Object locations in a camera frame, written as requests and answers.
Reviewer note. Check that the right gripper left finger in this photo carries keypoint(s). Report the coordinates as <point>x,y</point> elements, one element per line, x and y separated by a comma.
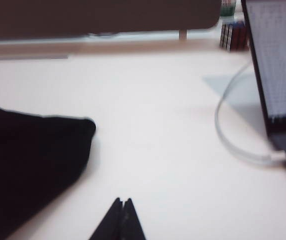
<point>109,225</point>

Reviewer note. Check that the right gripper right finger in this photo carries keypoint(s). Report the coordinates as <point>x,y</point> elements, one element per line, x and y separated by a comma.
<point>133,225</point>

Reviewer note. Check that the black T-shirt with green logo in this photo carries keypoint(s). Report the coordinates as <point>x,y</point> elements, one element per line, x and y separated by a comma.
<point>20,162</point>

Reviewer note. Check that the beige desk divider panel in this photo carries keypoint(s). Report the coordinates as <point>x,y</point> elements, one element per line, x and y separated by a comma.
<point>95,17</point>

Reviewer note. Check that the Rubik's cube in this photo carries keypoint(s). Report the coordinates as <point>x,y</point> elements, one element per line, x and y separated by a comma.
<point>233,37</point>

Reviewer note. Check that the dark grey open laptop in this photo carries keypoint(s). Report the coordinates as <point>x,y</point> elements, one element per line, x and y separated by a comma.
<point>278,62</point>

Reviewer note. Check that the clear water bottle green label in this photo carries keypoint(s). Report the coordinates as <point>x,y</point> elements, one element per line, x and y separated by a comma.
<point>226,11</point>

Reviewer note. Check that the beige divider mounting bracket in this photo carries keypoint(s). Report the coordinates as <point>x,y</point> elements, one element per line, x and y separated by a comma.
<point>183,35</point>

